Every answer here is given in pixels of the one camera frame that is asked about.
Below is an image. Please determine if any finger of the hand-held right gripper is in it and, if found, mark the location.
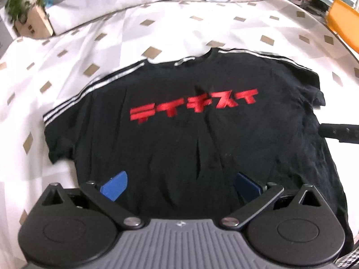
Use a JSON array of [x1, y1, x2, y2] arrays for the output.
[[318, 123, 359, 144]]

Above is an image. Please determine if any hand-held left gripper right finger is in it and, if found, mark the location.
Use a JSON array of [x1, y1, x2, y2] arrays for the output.
[[219, 172, 324, 231]]

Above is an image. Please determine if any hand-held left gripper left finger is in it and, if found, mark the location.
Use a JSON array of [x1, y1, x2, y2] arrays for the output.
[[42, 171, 145, 232]]

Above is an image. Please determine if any black t-shirt red print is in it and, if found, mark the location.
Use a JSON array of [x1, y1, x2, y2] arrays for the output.
[[43, 48, 354, 247]]

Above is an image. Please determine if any orange plastic chair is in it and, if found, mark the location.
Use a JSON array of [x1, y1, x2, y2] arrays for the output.
[[325, 0, 359, 53]]

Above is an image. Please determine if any checkered tablecloth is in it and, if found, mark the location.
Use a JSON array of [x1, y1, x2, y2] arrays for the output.
[[0, 0, 359, 258]]

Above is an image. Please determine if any side table with white cloth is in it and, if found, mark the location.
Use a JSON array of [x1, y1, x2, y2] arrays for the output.
[[45, 0, 187, 36]]

